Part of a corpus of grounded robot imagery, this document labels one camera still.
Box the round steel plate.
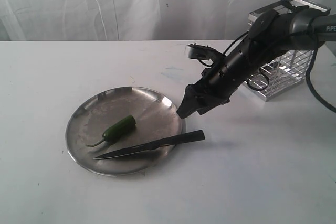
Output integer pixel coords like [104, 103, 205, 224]
[66, 87, 184, 176]

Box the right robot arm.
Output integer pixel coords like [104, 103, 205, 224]
[177, 7, 335, 119]

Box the white backdrop curtain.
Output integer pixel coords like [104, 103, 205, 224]
[1, 0, 335, 41]

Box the black kitchen knife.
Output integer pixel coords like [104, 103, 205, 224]
[94, 130, 205, 160]

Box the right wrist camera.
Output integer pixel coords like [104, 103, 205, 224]
[187, 43, 226, 68]

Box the wire metal utensil holder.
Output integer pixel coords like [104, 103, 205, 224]
[248, 0, 331, 102]

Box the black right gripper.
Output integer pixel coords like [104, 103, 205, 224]
[177, 67, 231, 119]

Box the green chili pepper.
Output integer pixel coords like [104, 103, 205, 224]
[86, 115, 136, 147]

